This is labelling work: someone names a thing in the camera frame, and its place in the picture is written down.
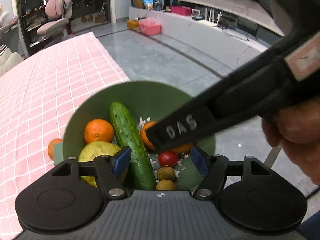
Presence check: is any medium orange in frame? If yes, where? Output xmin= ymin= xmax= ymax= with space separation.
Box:
xmin=171 ymin=143 xmax=194 ymax=154

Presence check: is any black shelf unit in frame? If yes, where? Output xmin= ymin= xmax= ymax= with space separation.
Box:
xmin=17 ymin=0 xmax=111 ymax=56

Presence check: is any pink office chair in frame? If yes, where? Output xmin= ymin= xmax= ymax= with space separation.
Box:
xmin=37 ymin=0 xmax=73 ymax=37

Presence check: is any large green-yellow pear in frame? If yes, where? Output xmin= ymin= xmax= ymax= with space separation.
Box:
xmin=78 ymin=141 xmax=128 ymax=189

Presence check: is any brown longan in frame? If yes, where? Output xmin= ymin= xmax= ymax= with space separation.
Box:
xmin=156 ymin=180 xmax=176 ymax=191
xmin=157 ymin=166 xmax=177 ymax=182

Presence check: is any orange storage box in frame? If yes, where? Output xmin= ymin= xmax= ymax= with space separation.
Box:
xmin=126 ymin=20 xmax=139 ymax=31

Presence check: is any pink storage box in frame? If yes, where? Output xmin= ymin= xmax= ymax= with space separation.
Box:
xmin=139 ymin=18 xmax=161 ymax=36

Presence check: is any magenta box on shelf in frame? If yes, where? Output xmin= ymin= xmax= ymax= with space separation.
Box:
xmin=171 ymin=5 xmax=192 ymax=16

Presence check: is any beige sofa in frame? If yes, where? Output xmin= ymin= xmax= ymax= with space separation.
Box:
xmin=0 ymin=48 xmax=23 ymax=76

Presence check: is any blue snack bag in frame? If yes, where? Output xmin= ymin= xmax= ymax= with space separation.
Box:
xmin=142 ymin=0 xmax=153 ymax=10

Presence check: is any green cucumber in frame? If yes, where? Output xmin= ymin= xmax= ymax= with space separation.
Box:
xmin=110 ymin=101 xmax=156 ymax=190

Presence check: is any white wifi router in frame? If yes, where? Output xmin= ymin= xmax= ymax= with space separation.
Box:
xmin=198 ymin=7 xmax=222 ymax=28

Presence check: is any white marble tv bench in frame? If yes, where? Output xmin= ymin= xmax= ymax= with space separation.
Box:
xmin=129 ymin=7 xmax=267 ymax=69

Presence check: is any large orange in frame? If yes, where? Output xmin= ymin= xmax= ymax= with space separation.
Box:
xmin=139 ymin=121 xmax=161 ymax=151

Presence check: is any pink checkered tablecloth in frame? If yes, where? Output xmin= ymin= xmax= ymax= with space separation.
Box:
xmin=0 ymin=33 xmax=128 ymax=239

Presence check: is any brown longan front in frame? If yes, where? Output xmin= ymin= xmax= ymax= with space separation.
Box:
xmin=156 ymin=180 xmax=176 ymax=191

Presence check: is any orange inside bowl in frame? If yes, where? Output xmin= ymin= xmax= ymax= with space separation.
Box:
xmin=47 ymin=138 xmax=62 ymax=161

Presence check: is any red cherry tomato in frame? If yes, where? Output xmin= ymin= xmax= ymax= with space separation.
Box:
xmin=158 ymin=151 xmax=179 ymax=167

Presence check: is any small orange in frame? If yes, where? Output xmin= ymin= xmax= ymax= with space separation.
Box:
xmin=84 ymin=119 xmax=114 ymax=144

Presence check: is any green bowl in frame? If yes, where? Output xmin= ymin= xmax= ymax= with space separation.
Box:
xmin=54 ymin=81 xmax=216 ymax=191

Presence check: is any person right hand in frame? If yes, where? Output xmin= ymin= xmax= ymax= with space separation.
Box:
xmin=262 ymin=98 xmax=320 ymax=185

